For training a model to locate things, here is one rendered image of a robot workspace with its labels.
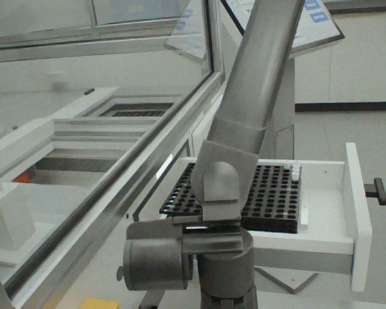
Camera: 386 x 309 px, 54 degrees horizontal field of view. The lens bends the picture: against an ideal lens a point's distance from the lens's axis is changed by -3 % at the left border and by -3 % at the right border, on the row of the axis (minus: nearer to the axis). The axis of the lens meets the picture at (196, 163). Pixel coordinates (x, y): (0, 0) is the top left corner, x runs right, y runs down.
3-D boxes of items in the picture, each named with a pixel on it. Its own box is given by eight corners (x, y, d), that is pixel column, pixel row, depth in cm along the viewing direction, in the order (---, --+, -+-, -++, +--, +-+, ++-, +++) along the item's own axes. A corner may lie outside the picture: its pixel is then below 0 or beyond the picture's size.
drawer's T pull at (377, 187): (380, 183, 64) (381, 176, 64) (386, 207, 58) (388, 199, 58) (358, 182, 66) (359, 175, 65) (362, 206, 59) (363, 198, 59)
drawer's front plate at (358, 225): (350, 190, 78) (354, 141, 73) (363, 294, 54) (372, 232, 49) (341, 190, 79) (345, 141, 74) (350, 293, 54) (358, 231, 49)
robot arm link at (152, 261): (237, 158, 36) (237, 177, 45) (117, 165, 37) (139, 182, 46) (245, 291, 33) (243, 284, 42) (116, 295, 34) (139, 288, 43)
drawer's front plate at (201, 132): (228, 130, 114) (226, 94, 109) (204, 178, 89) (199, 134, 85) (222, 130, 115) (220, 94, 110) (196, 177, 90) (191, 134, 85)
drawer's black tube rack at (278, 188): (301, 195, 75) (302, 165, 72) (296, 253, 60) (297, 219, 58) (192, 189, 82) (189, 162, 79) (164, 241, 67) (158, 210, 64)
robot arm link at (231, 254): (255, 249, 34) (251, 214, 40) (179, 252, 35) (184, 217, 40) (256, 305, 37) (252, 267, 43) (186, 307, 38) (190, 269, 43)
